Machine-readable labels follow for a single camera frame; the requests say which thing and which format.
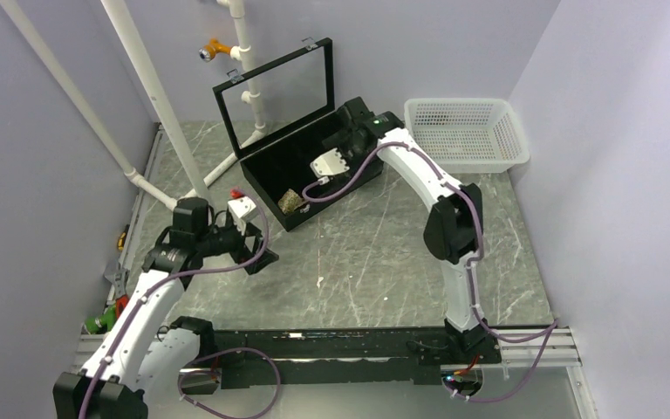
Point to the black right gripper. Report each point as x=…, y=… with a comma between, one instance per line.
x=341, y=140

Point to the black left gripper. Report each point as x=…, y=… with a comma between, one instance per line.
x=241, y=248

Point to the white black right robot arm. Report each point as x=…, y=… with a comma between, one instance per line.
x=453, y=231

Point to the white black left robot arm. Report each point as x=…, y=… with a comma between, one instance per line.
x=131, y=367

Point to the rolled gold tie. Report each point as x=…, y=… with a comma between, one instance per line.
x=290, y=202

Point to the black tie storage box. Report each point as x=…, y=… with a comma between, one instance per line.
x=298, y=109

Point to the white plastic mesh basket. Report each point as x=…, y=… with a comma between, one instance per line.
x=468, y=135

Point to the orange webcam on pipe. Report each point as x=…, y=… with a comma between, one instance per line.
x=213, y=48

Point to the green white pipe fitting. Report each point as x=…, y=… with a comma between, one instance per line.
x=101, y=324

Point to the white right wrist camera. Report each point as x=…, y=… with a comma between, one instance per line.
x=330, y=163

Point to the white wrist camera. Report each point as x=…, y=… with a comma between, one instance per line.
x=330, y=163
x=241, y=208

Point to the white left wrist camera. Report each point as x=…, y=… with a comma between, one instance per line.
x=241, y=208

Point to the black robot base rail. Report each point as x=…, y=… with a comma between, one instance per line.
x=420, y=355

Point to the red handled clamp tool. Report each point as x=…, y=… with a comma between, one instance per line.
x=119, y=283

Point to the aluminium table frame rail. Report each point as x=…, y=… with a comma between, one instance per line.
x=549, y=347

